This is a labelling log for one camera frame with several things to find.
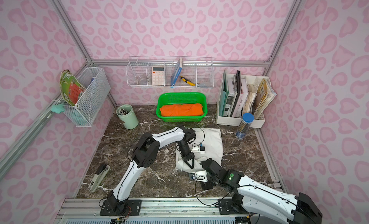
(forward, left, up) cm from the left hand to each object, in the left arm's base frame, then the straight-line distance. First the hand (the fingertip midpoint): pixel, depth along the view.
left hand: (191, 163), depth 88 cm
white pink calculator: (+48, +21, +30) cm, 60 cm away
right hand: (-5, -6, +5) cm, 9 cm away
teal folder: (+31, -20, +27) cm, 46 cm away
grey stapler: (-9, +52, +2) cm, 52 cm away
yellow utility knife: (+46, 0, +25) cm, 52 cm away
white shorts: (+17, -14, +1) cm, 22 cm away
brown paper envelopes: (+34, -48, +24) cm, 64 cm away
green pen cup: (+28, +43, +14) cm, 53 cm away
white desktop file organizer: (+32, -32, +22) cm, 51 cm away
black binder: (+36, -29, +29) cm, 54 cm away
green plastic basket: (+51, +19, +5) cm, 55 cm away
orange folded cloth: (+38, +6, +7) cm, 39 cm away
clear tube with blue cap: (+20, -34, +18) cm, 43 cm away
